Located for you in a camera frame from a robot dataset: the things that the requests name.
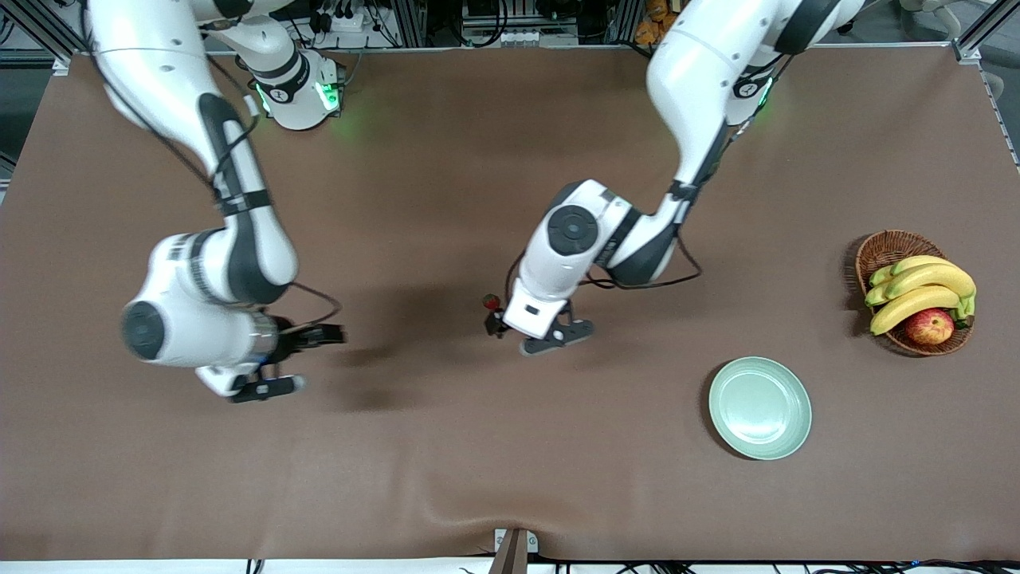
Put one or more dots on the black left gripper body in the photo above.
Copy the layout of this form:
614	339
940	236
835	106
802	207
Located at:
496	321

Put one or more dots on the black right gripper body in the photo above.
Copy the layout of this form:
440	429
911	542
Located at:
290	340

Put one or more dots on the red strawberry green calyx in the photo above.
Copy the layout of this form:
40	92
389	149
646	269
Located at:
491	301

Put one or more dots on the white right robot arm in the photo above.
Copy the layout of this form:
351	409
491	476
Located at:
159	64

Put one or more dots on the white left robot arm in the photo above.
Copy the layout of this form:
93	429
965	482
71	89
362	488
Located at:
701	72

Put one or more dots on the pale green round plate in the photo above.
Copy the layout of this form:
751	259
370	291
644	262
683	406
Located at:
761	408

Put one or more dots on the brown table cover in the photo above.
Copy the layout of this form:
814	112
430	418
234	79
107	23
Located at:
510	462

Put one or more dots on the metal table clamp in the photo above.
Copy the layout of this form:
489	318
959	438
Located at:
515	550

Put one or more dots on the white power strip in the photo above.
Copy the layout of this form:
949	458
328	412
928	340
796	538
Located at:
347	20

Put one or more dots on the orange bread rolls pile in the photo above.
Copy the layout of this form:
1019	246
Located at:
653	28

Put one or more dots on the yellow banana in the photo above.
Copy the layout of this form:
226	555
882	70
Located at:
932	279
876	296
920	261
908	308
880	276

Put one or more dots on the brown wicker basket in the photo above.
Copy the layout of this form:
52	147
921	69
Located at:
888	247

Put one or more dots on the red apple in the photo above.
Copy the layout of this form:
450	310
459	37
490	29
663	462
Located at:
928	327

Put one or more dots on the aluminium frame post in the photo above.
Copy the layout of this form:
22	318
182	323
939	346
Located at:
406	22

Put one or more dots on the aluminium frame corner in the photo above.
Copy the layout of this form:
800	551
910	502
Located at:
968	49

